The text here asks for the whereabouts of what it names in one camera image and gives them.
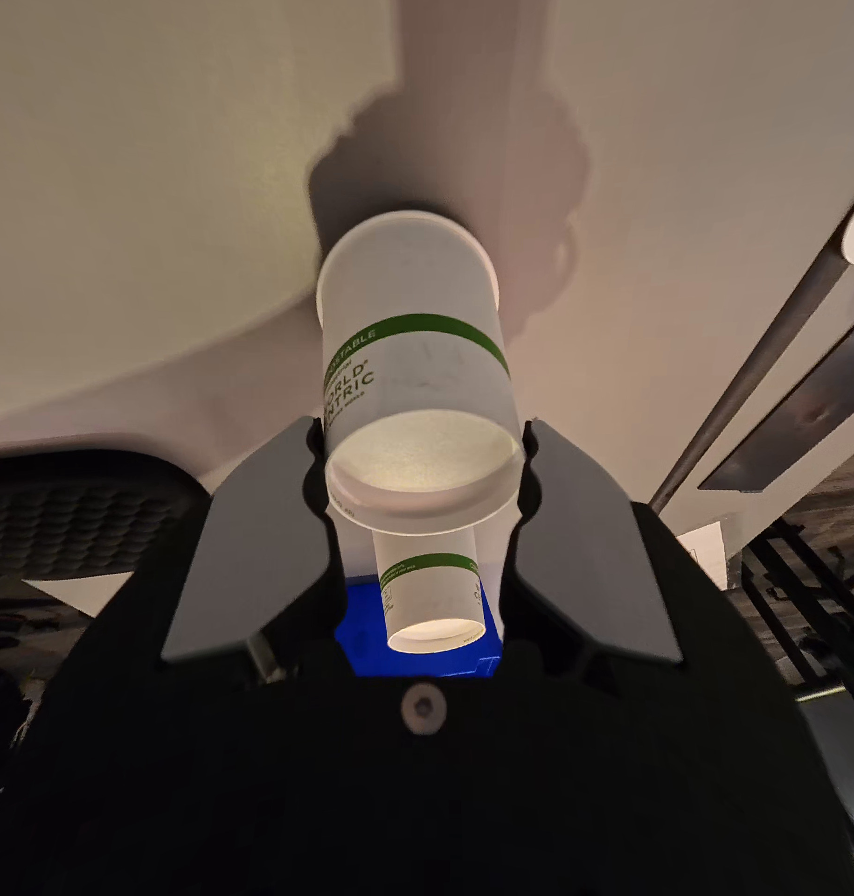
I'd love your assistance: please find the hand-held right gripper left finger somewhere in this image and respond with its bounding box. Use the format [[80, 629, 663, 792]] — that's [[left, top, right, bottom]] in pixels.
[[161, 416, 347, 680]]

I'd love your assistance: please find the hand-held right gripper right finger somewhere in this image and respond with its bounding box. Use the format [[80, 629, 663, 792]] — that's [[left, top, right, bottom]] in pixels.
[[500, 419, 684, 676]]

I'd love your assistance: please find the blue plastic bin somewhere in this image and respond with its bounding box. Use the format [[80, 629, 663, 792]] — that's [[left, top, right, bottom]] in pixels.
[[334, 577, 503, 679]]

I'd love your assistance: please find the stack of white cups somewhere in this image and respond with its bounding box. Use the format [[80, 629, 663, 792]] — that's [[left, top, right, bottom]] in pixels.
[[373, 528, 487, 655]]

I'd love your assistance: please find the white green-striped paper cup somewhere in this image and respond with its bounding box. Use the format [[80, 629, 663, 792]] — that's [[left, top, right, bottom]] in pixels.
[[315, 210, 527, 539]]

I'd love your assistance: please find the acrylic paper sign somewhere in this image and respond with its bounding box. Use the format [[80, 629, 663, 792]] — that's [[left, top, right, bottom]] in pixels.
[[677, 520, 730, 590]]

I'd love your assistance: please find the black padded wrist rest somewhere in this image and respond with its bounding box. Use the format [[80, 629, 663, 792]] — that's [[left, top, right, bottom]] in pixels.
[[0, 450, 212, 582]]

